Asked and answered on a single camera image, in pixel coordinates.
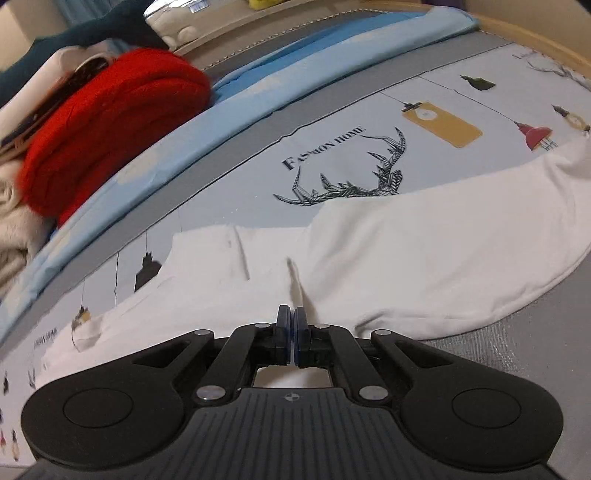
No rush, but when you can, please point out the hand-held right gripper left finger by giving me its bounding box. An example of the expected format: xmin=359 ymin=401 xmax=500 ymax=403
xmin=131 ymin=305 xmax=293 ymax=407

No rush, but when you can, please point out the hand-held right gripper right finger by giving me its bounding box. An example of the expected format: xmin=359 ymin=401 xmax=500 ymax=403
xmin=295 ymin=306 xmax=459 ymax=407

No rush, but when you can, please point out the white shirt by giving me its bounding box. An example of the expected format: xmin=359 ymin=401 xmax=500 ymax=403
xmin=41 ymin=137 xmax=591 ymax=372

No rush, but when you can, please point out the printed bed sheet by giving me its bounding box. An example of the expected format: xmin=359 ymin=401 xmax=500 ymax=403
xmin=0 ymin=34 xmax=591 ymax=464

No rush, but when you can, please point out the light blue quilt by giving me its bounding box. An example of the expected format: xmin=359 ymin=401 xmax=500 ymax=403
xmin=0 ymin=7 xmax=479 ymax=348

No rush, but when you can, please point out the red knit sweater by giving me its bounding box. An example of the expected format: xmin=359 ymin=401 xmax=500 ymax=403
xmin=17 ymin=47 xmax=214 ymax=230

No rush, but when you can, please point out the cream knit cloth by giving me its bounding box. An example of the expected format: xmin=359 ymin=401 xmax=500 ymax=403
xmin=0 ymin=157 xmax=58 ymax=298

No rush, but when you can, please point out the white plush pillow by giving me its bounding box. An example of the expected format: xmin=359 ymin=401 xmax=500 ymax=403
xmin=143 ymin=4 xmax=209 ymax=51

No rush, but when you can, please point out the white folded cloth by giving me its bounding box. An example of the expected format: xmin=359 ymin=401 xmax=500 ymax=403
xmin=0 ymin=46 xmax=116 ymax=160

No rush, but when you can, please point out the teal cloth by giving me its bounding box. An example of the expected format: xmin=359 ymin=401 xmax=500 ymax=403
xmin=0 ymin=0 xmax=160 ymax=99

